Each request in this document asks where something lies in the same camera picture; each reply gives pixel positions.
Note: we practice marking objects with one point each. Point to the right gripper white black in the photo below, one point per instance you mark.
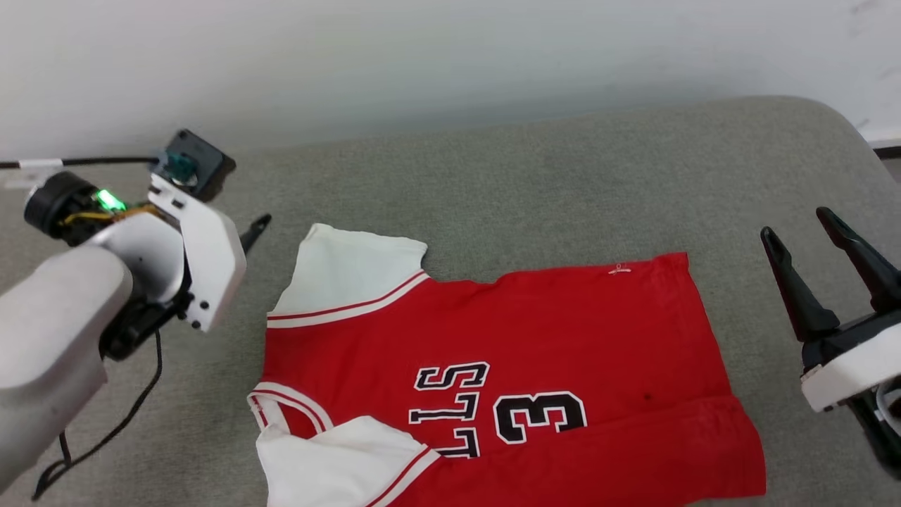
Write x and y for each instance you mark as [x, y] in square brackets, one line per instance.
[855, 366]

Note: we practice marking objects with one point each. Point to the red and white jersey shirt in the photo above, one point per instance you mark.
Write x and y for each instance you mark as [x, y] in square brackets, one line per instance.
[563, 338]

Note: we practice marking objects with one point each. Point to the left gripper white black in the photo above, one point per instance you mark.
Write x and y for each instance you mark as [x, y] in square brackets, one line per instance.
[211, 260]

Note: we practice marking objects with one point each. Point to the black skirting strip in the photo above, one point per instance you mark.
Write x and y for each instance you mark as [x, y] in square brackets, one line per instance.
[888, 151]

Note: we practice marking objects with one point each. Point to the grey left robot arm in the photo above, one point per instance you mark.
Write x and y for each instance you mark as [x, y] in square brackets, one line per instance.
[49, 331]

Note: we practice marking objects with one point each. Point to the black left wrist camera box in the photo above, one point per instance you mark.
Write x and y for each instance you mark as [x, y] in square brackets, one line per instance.
[208, 162]

